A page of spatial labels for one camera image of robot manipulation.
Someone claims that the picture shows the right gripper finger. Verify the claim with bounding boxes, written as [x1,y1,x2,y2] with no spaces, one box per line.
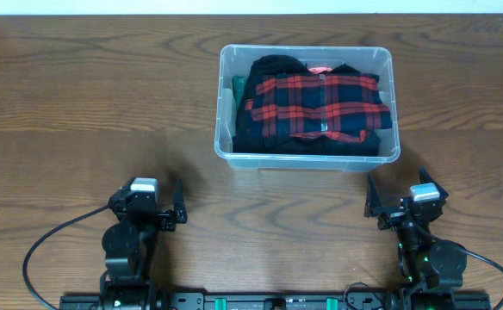
[419,166,449,199]
[363,175,383,218]

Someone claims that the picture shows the black drawstring garment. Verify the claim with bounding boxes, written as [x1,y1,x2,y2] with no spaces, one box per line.
[233,55,381,157]

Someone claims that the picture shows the red navy plaid shirt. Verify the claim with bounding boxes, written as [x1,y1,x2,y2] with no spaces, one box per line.
[243,72,393,143]

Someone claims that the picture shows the dark green cloth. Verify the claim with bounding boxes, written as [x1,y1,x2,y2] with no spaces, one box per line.
[232,76,247,111]

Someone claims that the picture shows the pink printed t-shirt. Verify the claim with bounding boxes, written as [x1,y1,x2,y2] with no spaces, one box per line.
[309,66,332,74]

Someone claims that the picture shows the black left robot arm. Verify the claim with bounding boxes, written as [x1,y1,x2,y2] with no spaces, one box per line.
[95,177,188,310]

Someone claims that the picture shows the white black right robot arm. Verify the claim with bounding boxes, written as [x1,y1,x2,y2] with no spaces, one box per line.
[363,168,467,309]

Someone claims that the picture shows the clear plastic storage bin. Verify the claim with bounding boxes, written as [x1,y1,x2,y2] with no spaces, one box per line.
[214,44,401,172]

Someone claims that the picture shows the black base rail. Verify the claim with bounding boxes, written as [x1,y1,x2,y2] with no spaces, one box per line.
[59,289,491,310]

